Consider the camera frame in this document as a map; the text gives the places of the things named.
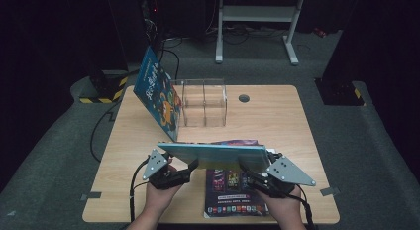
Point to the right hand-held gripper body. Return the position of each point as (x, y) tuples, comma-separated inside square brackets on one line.
[(284, 177)]

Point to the grey tape piece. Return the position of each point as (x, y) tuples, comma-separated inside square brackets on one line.
[(90, 196), (329, 191)]

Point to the small red object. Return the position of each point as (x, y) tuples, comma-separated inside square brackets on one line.
[(319, 32)]

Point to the dark blue picture book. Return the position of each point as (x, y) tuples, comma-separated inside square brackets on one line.
[(157, 91)]

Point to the person's right hand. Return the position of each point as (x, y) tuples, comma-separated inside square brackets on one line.
[(284, 206)]

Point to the light blue green picture book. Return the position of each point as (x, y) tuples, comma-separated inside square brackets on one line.
[(214, 154)]

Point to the small grey floor tape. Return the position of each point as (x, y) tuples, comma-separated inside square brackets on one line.
[(11, 213)]

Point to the purple magazine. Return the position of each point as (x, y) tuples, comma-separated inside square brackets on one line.
[(231, 197)]

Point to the dark equipment tower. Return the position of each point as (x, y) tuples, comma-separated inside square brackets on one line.
[(135, 25)]

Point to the white metal stand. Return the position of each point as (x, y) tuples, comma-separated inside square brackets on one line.
[(257, 13)]

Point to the person's left hand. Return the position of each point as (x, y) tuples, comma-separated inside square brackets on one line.
[(158, 200)]

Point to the clear acrylic book rack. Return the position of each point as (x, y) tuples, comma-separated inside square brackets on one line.
[(204, 102)]

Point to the black yellow striped base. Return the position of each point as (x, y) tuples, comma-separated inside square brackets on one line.
[(105, 88), (340, 92)]

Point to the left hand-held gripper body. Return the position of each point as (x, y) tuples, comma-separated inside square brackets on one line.
[(161, 177)]

